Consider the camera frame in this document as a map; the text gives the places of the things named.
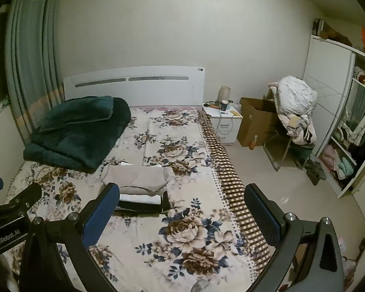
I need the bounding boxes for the beige grey garment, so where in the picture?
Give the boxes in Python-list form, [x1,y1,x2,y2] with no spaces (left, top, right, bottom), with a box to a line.
[101,165,174,194]

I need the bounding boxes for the stack of folded clothes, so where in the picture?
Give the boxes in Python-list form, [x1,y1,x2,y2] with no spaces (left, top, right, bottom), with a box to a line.
[115,187,171,214]

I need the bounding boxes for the white bundle of clothes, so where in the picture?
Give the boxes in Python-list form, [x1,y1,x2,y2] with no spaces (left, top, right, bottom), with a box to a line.
[268,76,318,146]

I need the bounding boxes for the brown checkered bed sheet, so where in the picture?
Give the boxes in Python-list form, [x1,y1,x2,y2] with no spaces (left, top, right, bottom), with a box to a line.
[198,111,271,277]

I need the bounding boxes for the dark slippers on floor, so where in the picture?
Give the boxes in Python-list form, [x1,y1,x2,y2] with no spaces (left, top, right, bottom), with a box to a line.
[305,160,326,186]

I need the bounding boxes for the folding chair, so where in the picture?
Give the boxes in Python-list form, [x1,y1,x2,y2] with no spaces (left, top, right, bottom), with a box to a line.
[263,130,315,172]

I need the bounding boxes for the floral fleece blanket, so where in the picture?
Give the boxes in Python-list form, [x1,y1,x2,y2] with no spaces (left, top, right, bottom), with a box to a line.
[7,108,257,291]

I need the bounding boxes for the dark green folded blanket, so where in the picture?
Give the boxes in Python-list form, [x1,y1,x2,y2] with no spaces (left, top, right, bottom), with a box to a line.
[23,96,131,173]

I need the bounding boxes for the brown cardboard box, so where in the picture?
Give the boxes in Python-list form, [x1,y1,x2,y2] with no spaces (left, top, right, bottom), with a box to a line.
[237,98,280,147]

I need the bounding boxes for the white nightstand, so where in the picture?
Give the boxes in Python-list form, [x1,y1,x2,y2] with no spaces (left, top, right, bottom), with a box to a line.
[202,103,243,145]

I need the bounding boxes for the green curtain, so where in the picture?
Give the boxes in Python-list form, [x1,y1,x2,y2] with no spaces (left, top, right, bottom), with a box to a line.
[4,0,64,144]

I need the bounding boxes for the dark cup on nightstand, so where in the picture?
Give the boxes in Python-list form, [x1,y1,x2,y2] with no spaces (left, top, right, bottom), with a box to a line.
[220,100,229,111]

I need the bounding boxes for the white wardrobe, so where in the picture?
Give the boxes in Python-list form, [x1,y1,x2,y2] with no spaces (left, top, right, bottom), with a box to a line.
[303,36,365,198]

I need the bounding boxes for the white bed headboard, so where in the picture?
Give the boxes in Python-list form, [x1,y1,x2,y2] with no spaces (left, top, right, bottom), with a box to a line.
[63,66,205,107]

